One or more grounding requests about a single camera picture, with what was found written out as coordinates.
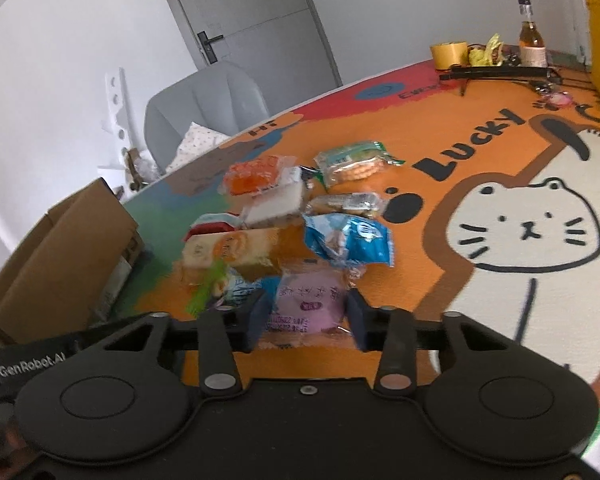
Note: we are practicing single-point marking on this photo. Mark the white foam board with holes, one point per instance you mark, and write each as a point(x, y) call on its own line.
point(117, 105)

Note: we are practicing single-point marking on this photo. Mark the amber liquid glass bottle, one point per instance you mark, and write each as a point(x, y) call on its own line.
point(531, 42)

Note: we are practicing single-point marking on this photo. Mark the brown cardboard box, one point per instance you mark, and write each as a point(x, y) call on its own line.
point(55, 260)

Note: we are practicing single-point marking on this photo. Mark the black flat rack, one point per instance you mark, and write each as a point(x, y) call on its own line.
point(500, 73)

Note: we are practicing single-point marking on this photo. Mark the colourful cartoon printed mat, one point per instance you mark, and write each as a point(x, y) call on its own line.
point(480, 125)

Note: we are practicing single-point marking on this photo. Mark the pale blue snack packet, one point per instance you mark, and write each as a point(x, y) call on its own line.
point(237, 290)

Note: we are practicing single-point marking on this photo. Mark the white dotted pillow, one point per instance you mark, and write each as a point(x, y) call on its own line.
point(197, 140)

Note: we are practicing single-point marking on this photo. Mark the green strip snack packet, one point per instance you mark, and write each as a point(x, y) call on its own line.
point(207, 285)

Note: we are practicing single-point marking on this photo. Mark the purple snack packet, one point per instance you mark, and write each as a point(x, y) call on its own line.
point(305, 305)

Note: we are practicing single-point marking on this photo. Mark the yellow tape roll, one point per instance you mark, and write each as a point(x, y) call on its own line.
point(447, 55)

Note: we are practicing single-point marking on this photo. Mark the clear brown pastry packet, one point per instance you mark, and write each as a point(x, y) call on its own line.
point(340, 205)

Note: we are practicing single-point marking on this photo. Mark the red white snack packet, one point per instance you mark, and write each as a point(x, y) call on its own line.
point(212, 222)

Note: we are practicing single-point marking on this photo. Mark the person's left hand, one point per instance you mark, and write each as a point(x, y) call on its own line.
point(2, 452)

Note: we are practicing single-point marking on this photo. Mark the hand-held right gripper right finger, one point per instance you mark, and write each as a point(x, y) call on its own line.
point(358, 324)

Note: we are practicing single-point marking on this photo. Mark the yellow orange long snack packet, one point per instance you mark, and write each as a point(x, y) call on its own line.
point(235, 250)

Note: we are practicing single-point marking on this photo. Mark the grey chair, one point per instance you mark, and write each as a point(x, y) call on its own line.
point(205, 95)

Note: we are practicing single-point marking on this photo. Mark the yellow crumpled wrappers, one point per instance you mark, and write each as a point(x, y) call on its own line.
point(487, 52)

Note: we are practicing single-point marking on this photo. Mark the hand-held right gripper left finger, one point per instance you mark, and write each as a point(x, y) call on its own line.
point(256, 321)

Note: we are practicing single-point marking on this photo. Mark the grey door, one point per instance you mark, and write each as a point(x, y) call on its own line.
point(260, 5)

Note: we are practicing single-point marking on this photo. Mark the green biscuit packet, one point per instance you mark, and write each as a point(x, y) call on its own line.
point(352, 165)

